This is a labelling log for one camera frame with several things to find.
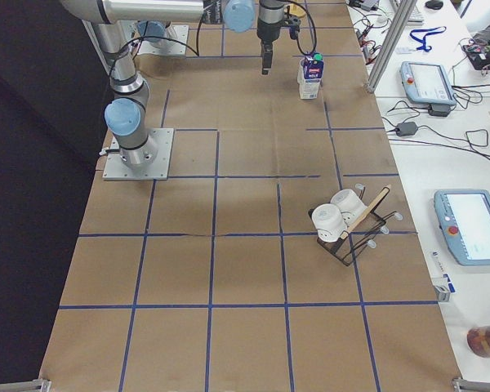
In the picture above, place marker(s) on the blue white Pascual milk carton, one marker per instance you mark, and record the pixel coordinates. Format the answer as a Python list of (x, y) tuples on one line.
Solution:
[(309, 76)]

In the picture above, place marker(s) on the brown patterned jar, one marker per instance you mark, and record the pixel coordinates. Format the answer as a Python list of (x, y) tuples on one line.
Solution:
[(478, 340)]

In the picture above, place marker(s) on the black wire cup rack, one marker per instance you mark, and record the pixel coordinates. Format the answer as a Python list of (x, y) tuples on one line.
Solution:
[(361, 231)]

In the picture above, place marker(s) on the far blue teach pendant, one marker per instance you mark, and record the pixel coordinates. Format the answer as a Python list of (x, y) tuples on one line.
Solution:
[(426, 83)]

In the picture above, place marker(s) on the black power adapter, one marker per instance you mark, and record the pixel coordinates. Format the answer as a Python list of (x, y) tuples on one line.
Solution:
[(405, 129)]

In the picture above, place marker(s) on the white cup on rack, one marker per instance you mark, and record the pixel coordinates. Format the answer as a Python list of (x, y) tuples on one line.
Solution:
[(329, 222), (349, 204)]

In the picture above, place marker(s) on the small blue white box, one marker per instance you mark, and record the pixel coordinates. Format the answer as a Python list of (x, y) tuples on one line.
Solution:
[(443, 288)]

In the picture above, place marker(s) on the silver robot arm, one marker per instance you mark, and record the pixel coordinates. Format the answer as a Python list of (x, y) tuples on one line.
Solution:
[(125, 115)]

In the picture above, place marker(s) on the near blue teach pendant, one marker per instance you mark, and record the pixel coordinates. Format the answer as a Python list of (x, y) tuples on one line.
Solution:
[(464, 219)]

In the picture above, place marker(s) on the aluminium frame post right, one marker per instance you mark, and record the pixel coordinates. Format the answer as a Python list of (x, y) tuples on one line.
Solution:
[(392, 37)]

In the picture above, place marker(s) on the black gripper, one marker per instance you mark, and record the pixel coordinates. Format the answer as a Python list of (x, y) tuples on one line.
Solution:
[(266, 29)]

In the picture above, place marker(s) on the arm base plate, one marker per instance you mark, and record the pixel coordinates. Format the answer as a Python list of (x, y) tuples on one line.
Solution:
[(149, 162), (162, 39)]

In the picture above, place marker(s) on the blue teach pendant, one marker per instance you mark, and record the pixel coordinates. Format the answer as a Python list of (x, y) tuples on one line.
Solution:
[(426, 83), (464, 219)]

